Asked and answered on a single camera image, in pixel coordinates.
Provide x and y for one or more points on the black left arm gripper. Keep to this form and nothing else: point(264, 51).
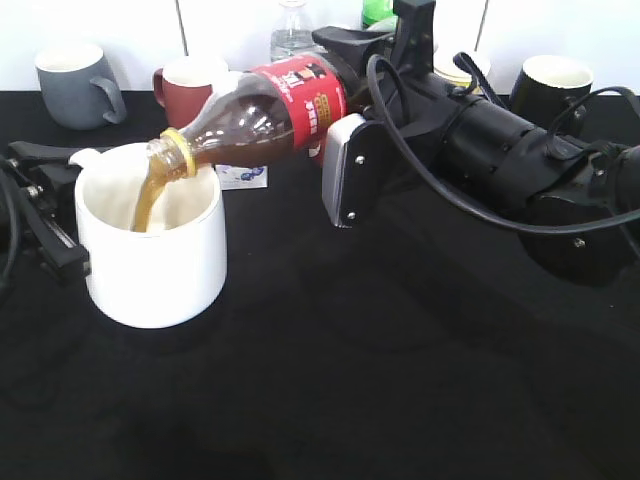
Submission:
point(45, 199)

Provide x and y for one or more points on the red label cola bottle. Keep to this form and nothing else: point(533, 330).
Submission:
point(273, 111)

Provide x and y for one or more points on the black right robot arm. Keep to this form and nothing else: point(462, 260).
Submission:
point(573, 205)

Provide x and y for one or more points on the green sprite bottle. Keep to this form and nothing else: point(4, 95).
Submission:
point(378, 15)

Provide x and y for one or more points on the transparent glass cup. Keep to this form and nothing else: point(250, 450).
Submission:
point(291, 34)

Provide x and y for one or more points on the yellow rimmed white cup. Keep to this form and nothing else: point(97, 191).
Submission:
point(446, 68)

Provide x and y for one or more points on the grey ceramic mug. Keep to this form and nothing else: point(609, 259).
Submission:
point(79, 87)

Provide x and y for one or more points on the white ceramic mug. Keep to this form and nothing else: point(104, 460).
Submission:
point(162, 277)

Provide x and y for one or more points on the red ceramic mug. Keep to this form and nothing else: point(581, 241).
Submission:
point(182, 86)

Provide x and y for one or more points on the white blueberry milk carton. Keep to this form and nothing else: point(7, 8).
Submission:
point(240, 178)

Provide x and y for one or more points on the black ceramic mug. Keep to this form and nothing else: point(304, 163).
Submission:
point(547, 85)

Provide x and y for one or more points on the black table mat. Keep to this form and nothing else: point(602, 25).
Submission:
point(419, 345)

